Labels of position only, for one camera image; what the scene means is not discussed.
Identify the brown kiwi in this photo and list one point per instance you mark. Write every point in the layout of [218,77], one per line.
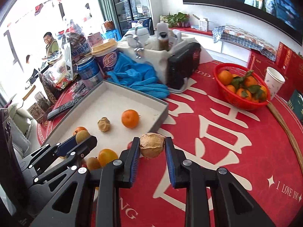
[93,163]
[81,136]

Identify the long wooden back scratcher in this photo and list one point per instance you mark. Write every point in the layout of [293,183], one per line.
[284,127]

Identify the pink carton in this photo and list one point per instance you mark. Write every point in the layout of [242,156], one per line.
[94,39]

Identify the white cloth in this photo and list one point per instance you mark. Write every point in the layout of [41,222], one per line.
[153,56]

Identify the green curtain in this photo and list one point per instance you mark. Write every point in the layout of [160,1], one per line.
[101,2]

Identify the white floral paper cup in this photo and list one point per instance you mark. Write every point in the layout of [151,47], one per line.
[274,81]

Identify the white plastic bottle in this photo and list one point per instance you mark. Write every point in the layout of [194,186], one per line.
[162,27]

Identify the grey shallow tray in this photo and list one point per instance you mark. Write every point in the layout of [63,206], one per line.
[123,99]

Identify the red plastic basket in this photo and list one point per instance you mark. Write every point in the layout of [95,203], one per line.
[233,99]

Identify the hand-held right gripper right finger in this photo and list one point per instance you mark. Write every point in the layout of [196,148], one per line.
[170,165]

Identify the red gift box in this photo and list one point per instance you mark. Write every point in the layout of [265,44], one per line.
[291,63]
[258,61]

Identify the small white box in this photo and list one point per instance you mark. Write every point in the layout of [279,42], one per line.
[203,24]

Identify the blue rubber glove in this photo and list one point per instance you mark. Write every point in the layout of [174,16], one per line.
[127,68]
[153,89]

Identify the blue plaid blanket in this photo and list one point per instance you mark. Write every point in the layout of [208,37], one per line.
[241,40]

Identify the pile of leafy tangerines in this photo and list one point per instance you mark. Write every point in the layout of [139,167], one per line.
[224,77]

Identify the wrinkled beige fruit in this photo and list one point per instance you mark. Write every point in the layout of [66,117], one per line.
[151,146]
[104,124]

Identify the patterned nut bag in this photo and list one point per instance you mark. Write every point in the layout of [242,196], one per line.
[48,87]

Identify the blue drink can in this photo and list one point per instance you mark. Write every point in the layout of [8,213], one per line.
[88,73]

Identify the purple cup with yellow lid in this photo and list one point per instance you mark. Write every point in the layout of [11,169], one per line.
[107,59]

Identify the dark green gift bag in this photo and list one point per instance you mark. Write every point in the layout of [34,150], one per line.
[297,104]

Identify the potted green plant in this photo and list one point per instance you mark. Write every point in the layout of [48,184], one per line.
[176,19]

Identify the black radio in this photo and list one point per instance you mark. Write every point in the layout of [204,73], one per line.
[182,66]

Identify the black remote control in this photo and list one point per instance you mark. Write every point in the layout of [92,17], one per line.
[61,110]

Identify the brown bottle with black cap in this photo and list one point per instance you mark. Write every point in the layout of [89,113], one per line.
[163,43]

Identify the orange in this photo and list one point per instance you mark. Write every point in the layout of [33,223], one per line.
[130,118]
[80,129]
[107,157]

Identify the white lidded pot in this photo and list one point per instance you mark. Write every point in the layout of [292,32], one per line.
[143,32]

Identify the silver figurine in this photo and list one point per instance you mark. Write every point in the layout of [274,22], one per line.
[138,52]

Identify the red printed tablecloth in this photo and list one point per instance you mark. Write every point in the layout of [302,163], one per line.
[213,134]

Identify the slotted metal stand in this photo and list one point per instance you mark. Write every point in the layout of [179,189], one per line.
[67,59]

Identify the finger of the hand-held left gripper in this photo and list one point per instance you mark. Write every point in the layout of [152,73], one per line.
[67,144]
[86,143]

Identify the white sofa cushion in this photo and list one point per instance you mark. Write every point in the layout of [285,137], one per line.
[19,130]

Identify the red tomato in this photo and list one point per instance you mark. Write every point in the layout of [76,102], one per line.
[129,145]

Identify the glass door fridge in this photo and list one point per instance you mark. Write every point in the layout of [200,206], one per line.
[132,2]

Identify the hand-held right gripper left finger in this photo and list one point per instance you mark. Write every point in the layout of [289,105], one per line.
[135,160]

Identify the blue and white snack bag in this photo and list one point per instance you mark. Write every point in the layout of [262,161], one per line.
[78,45]

